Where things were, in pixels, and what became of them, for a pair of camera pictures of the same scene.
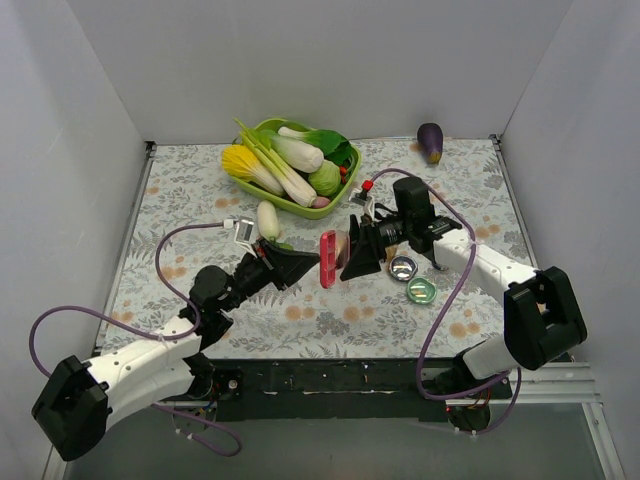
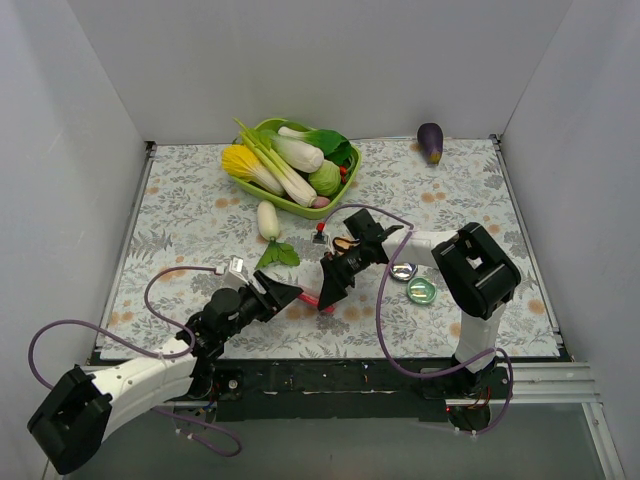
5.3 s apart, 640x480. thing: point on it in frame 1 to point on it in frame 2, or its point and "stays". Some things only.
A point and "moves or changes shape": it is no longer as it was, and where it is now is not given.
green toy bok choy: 334,145 stays
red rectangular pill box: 328,259 moves or changes shape
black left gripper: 273,265 to 265,300
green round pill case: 421,290 stays
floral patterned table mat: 405,307 stays
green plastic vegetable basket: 305,210 stays
